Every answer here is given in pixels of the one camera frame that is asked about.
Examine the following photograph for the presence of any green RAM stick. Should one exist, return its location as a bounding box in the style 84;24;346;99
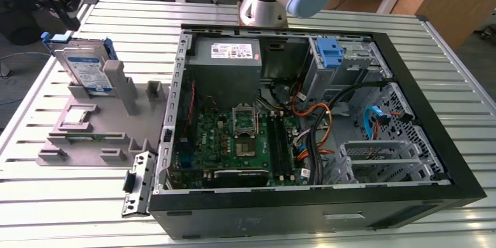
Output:
66;133;106;141

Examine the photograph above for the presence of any wooden cabinet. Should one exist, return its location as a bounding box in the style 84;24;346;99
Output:
391;0;496;51

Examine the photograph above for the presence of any orange power wire bundle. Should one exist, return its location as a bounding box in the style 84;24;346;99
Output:
288;91;336;163

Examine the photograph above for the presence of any black waste bin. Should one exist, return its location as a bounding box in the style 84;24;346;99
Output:
0;0;44;46

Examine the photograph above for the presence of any hard disk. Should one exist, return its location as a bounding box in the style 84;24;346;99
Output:
40;33;118;96

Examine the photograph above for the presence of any black graphics card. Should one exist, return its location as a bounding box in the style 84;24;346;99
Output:
203;168;271;188

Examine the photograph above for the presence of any green motherboard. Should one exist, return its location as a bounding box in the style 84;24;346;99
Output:
170;108;311;189

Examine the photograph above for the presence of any silver CPU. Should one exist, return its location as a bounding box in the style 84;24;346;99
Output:
64;107;90;124

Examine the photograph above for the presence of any blue data wire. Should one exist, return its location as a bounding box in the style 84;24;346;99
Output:
364;105;383;141

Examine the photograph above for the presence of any black PC case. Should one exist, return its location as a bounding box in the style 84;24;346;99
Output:
150;23;488;240

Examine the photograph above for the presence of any CPU socket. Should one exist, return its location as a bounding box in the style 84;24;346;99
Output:
236;139;260;158

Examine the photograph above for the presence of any metal socket cover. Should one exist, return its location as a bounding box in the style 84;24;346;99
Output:
231;104;260;138

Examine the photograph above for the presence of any grey power supply unit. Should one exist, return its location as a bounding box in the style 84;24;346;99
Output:
184;37;264;108

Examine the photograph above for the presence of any metal optical drive cage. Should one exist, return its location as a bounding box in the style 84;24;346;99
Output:
304;35;391;108

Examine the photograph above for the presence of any power wire with black connector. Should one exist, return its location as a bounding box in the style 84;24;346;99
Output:
372;110;415;125

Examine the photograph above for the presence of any grey parts rack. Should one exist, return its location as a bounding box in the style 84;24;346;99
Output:
35;59;174;169

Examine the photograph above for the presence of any grey card retention bracket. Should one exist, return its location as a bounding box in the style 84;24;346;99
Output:
120;150;159;219

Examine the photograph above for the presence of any blue drive latch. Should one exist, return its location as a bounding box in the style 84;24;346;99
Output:
316;37;346;69

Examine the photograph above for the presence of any black RAM slot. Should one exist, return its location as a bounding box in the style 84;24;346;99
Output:
279;112;295;182
270;112;286;181

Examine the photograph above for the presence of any black office chair base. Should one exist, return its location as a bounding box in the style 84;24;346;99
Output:
480;23;496;39

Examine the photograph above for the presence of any red and black twisted wire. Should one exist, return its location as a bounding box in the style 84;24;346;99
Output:
179;81;198;144

